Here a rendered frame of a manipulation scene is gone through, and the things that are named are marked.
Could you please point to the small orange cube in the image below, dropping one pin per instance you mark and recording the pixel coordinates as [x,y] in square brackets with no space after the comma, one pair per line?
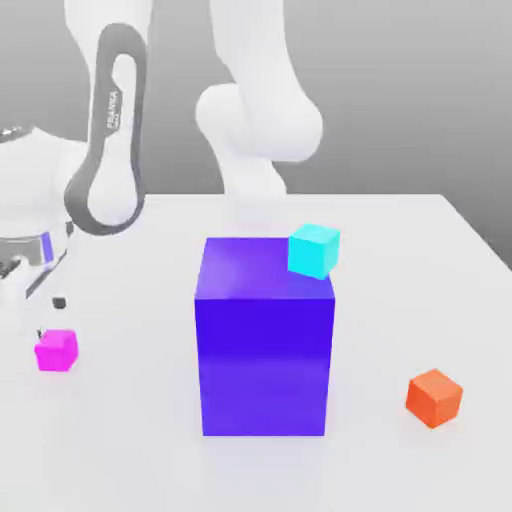
[434,400]

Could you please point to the small cyan cube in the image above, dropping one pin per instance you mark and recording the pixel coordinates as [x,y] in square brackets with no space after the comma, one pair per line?
[312,252]

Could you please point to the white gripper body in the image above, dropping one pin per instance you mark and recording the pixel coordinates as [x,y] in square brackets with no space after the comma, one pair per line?
[44,308]

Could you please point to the small magenta cube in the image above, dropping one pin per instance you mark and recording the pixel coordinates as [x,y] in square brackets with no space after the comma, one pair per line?
[56,352]

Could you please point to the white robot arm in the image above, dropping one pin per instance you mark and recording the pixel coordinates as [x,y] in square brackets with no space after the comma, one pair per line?
[260,80]

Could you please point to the large blue box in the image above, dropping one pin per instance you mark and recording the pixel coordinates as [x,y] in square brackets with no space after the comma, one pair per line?
[264,360]

